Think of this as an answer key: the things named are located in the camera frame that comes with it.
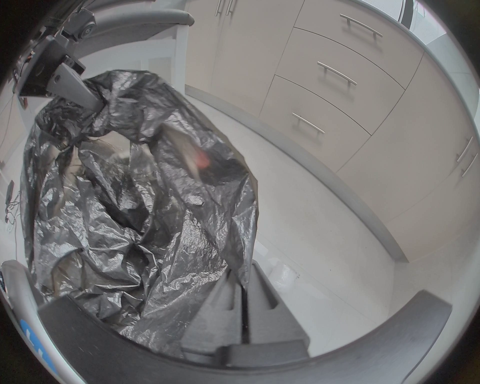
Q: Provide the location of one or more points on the grey chair with white legs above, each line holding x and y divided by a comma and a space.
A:
142, 18

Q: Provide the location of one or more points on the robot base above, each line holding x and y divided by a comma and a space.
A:
22, 318

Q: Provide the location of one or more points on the beige cabinet with drawers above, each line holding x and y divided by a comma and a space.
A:
337, 93

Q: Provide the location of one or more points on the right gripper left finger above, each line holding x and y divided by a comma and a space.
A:
221, 322

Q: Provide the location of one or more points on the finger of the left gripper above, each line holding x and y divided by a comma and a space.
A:
71, 88

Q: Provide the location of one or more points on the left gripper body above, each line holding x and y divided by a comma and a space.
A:
37, 71

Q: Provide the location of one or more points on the crumpled white plastic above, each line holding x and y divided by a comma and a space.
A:
281, 275

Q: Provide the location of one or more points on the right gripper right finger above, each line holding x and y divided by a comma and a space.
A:
273, 322

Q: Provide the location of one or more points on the black plastic bag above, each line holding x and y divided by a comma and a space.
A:
131, 225

